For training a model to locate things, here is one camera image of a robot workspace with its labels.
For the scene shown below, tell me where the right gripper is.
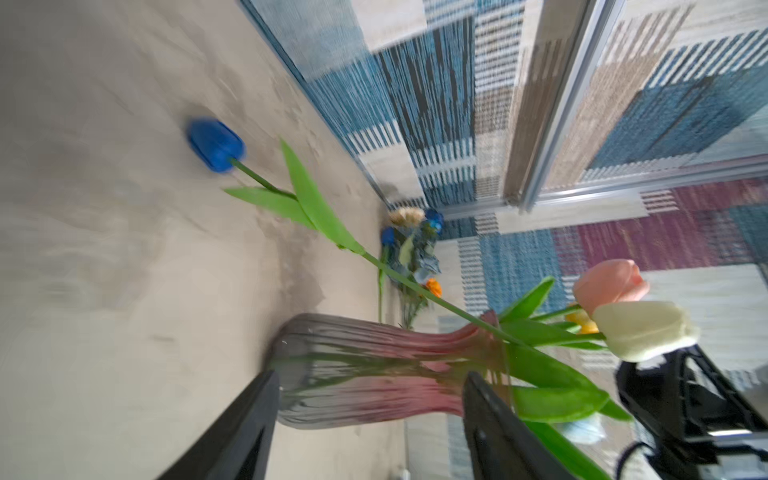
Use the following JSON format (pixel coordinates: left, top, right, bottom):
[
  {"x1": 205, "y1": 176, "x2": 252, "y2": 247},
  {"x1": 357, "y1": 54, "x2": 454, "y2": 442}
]
[{"x1": 615, "y1": 345, "x2": 767, "y2": 479}]

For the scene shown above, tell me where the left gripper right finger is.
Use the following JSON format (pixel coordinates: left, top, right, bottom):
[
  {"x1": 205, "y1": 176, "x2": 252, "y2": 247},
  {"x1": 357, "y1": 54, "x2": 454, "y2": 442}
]
[{"x1": 463, "y1": 372, "x2": 573, "y2": 480}]

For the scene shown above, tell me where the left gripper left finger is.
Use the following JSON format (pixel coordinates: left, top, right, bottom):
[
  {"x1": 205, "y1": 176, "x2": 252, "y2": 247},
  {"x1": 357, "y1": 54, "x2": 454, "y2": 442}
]
[{"x1": 160, "y1": 370, "x2": 280, "y2": 480}]

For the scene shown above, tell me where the dark red glass vase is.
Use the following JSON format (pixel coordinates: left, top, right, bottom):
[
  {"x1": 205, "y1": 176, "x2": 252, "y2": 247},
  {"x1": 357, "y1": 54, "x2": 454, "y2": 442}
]
[{"x1": 264, "y1": 313, "x2": 508, "y2": 430}]

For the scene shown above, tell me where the pink tulip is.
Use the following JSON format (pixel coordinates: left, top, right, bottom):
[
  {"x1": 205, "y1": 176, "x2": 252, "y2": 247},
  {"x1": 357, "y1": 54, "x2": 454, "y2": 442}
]
[{"x1": 527, "y1": 259, "x2": 650, "y2": 323}]

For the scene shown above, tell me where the blue tulip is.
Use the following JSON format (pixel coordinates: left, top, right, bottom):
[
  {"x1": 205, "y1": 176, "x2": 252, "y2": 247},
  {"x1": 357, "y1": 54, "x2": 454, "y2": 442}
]
[{"x1": 184, "y1": 117, "x2": 518, "y2": 344}]

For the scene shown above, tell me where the mixed blue orange bouquet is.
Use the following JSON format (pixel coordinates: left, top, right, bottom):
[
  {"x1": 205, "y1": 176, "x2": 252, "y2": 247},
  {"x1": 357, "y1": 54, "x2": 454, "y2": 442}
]
[{"x1": 380, "y1": 207, "x2": 444, "y2": 298}]

